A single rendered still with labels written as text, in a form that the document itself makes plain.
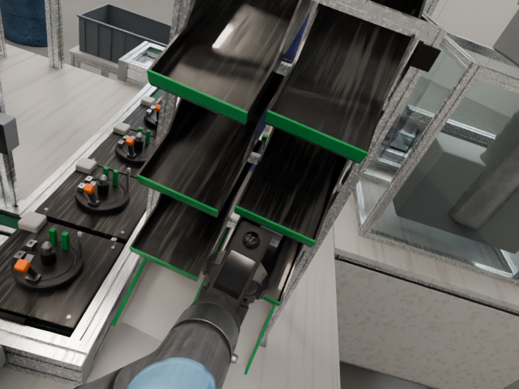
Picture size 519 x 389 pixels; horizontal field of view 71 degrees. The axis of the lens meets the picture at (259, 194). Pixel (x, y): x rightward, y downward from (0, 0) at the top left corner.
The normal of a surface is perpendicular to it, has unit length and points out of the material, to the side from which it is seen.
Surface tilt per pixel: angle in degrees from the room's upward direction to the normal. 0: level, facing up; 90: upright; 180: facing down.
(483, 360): 90
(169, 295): 45
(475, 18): 90
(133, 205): 0
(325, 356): 0
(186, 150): 25
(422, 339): 90
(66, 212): 0
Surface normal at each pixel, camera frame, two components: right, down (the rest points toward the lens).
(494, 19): -0.50, 0.43
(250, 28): 0.14, -0.44
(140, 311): 0.00, -0.14
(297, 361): 0.29, -0.74
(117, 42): -0.13, 0.60
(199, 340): 0.36, -0.91
